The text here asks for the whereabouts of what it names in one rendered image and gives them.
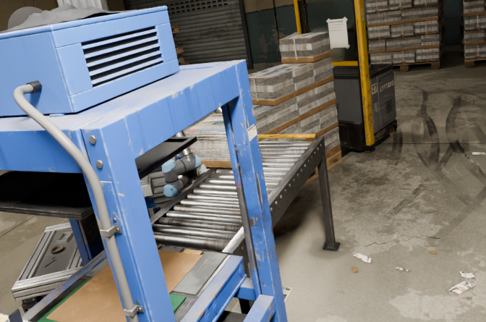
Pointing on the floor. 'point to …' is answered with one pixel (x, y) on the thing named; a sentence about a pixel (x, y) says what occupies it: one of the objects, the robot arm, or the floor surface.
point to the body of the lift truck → (382, 76)
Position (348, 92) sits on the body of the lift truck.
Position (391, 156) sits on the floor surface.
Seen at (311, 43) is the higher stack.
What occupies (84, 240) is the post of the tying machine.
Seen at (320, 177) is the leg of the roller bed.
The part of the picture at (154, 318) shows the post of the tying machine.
